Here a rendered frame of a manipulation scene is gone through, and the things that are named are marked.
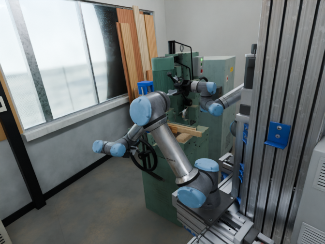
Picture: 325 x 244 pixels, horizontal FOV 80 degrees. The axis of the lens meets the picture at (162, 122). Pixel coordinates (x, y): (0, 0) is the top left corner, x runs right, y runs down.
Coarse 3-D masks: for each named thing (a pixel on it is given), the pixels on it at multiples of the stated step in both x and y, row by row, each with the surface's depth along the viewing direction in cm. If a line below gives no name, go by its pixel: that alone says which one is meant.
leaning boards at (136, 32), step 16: (128, 16) 285; (144, 16) 309; (128, 32) 281; (144, 32) 316; (128, 48) 284; (144, 48) 315; (128, 64) 287; (144, 64) 319; (128, 80) 295; (144, 80) 324
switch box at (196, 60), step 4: (196, 56) 169; (200, 56) 166; (192, 60) 164; (196, 60) 162; (200, 60) 164; (192, 64) 166; (196, 64) 164; (200, 64) 165; (196, 68) 165; (200, 68) 167; (196, 72) 166; (200, 72) 168
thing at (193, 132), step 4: (180, 128) 161; (184, 128) 160; (180, 132) 163; (184, 132) 160; (188, 132) 158; (192, 132) 155; (196, 132) 153; (200, 132) 151; (196, 136) 154; (200, 136) 152
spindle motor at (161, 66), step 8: (168, 56) 154; (152, 64) 148; (160, 64) 143; (168, 64) 144; (152, 72) 153; (160, 72) 146; (160, 80) 148; (168, 80) 149; (160, 88) 150; (168, 88) 150
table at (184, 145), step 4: (128, 128) 178; (176, 136) 157; (192, 136) 155; (188, 140) 149; (192, 140) 155; (140, 144) 160; (156, 144) 153; (180, 144) 147; (184, 144) 145; (188, 144) 150; (184, 148) 146
